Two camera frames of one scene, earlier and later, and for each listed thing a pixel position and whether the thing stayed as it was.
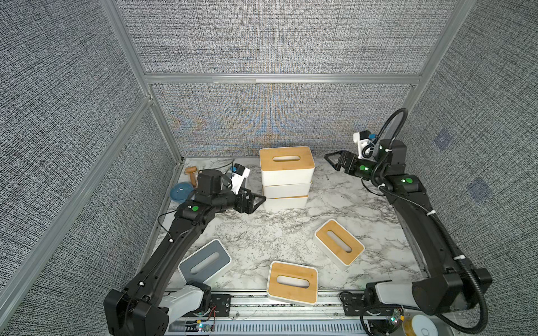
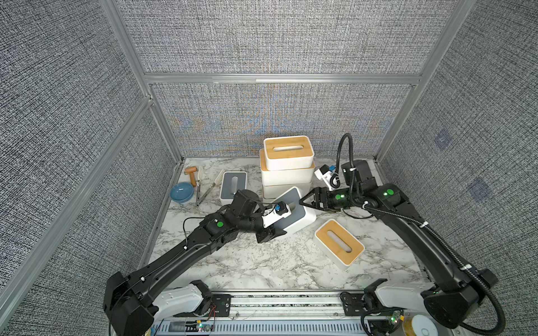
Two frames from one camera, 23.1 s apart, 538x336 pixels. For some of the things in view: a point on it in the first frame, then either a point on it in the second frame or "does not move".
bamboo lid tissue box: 287,165 does not move
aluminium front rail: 251,315 does not move
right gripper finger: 345,159 → 320,201
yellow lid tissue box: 286,190 does not move
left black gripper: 250,208 → 267,234
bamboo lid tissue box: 338,244 does not move
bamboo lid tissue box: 293,283 → 288,152
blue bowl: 180,191 does not move
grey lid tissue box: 206,263 → 300,217
